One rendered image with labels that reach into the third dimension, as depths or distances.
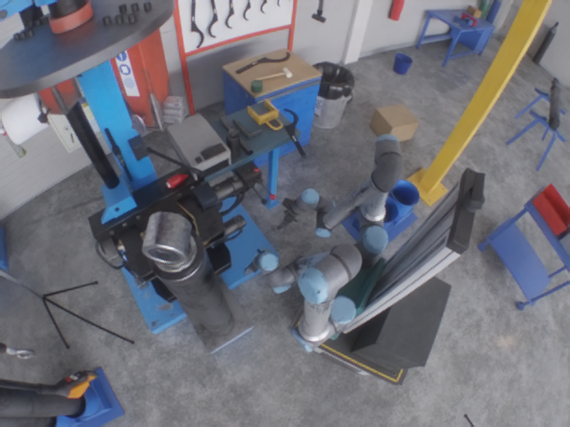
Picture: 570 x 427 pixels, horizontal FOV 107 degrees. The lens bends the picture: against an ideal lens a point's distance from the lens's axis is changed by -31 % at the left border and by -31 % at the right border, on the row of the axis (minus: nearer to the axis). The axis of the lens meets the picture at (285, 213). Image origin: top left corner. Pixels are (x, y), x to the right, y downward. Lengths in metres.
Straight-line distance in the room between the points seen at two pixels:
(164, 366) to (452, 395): 2.44
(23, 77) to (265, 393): 2.35
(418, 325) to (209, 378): 1.57
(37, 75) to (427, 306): 1.99
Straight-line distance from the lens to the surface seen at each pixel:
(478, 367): 3.15
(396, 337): 1.79
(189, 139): 1.84
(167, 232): 0.95
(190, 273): 1.08
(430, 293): 1.96
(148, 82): 0.83
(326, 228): 1.67
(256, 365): 2.46
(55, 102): 1.13
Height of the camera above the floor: 2.46
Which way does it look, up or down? 59 degrees down
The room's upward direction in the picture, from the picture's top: 8 degrees clockwise
